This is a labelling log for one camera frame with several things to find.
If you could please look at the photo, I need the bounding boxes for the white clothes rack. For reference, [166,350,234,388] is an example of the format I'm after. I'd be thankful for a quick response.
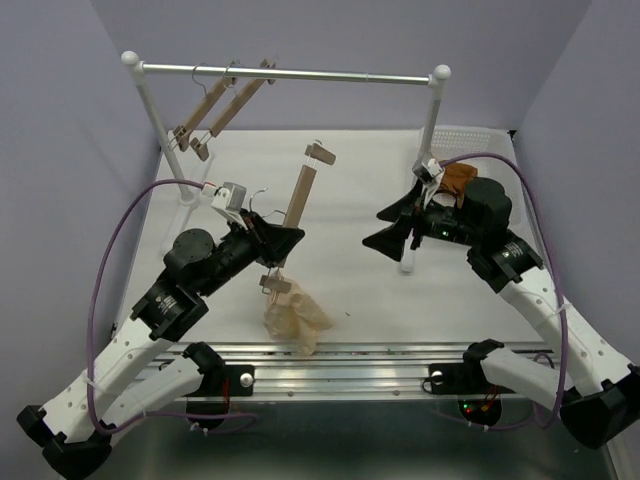
[121,49,453,274]

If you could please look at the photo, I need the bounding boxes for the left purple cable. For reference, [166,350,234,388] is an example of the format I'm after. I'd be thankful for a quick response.
[86,178,259,435]

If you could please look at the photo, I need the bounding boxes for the aluminium mounting rail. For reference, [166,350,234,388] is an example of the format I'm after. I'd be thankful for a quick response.
[84,342,612,401]

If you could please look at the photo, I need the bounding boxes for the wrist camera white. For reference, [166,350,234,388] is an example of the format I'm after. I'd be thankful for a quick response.
[202,182,247,224]
[412,157,445,201]

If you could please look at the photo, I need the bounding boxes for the brown orange underwear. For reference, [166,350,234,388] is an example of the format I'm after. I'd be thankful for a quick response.
[437,162,478,199]

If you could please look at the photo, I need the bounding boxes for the middle wooden clip hanger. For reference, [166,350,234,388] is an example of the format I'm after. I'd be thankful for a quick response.
[190,78,276,161]

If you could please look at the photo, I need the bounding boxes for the beige underwear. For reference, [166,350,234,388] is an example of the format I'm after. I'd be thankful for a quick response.
[263,277,334,357]

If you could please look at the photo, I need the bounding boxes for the white plastic basket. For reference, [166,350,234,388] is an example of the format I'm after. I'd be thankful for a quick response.
[431,125,517,164]

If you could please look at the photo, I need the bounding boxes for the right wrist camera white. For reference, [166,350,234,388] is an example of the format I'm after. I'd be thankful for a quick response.
[412,157,445,201]

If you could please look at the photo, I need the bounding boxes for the leftmost wooden clip hanger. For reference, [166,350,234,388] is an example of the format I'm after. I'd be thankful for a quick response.
[173,65,237,152]

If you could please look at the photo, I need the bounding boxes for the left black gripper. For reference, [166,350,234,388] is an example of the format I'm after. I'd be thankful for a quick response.
[199,208,306,297]

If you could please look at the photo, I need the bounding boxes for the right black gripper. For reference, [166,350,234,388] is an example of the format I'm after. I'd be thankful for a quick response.
[362,179,483,263]

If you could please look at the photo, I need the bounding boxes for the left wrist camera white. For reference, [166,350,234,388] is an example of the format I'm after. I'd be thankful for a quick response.
[202,182,247,224]

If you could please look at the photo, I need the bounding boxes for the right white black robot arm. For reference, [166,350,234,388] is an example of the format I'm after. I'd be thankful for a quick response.
[362,177,639,449]

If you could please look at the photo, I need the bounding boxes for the wooden clip hanger with underwear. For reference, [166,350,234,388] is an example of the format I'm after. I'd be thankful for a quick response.
[259,139,336,306]

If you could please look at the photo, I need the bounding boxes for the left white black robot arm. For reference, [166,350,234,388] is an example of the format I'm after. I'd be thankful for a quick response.
[17,210,305,479]

